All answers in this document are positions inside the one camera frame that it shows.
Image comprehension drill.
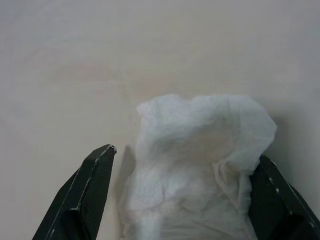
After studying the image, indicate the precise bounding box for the mattress with cream sheet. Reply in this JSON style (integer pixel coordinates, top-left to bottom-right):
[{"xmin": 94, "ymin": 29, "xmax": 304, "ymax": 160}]
[{"xmin": 0, "ymin": 0, "xmax": 320, "ymax": 240}]

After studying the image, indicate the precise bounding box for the white tissue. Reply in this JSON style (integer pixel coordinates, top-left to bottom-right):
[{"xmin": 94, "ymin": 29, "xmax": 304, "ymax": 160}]
[{"xmin": 118, "ymin": 93, "xmax": 278, "ymax": 240}]

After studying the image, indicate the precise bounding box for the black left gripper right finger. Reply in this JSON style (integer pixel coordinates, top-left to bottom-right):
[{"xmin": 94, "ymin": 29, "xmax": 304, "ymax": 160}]
[{"xmin": 248, "ymin": 154, "xmax": 320, "ymax": 240}]

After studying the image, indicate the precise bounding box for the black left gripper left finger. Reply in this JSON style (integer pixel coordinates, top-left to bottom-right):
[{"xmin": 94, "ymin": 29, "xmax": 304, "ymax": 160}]
[{"xmin": 31, "ymin": 143, "xmax": 118, "ymax": 240}]

